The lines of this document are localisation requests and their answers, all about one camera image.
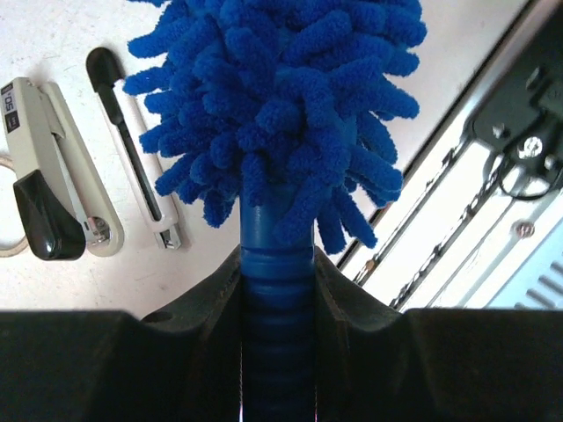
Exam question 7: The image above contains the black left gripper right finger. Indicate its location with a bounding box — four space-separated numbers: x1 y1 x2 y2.
315 251 562 421

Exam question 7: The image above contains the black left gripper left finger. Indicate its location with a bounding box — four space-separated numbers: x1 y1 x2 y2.
1 250 241 421

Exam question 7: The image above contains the blue microfiber duster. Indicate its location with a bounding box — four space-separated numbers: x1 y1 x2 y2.
124 1 427 421

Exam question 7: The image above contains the grey black stapler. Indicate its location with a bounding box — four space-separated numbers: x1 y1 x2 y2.
1 77 124 261

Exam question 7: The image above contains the white black marker pen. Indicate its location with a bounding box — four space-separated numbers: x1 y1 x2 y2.
85 47 182 250

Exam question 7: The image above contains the roll of masking tape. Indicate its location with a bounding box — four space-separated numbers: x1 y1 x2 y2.
1 155 29 258

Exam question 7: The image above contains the metal rail with mounts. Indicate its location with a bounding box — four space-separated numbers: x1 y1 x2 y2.
336 1 562 311

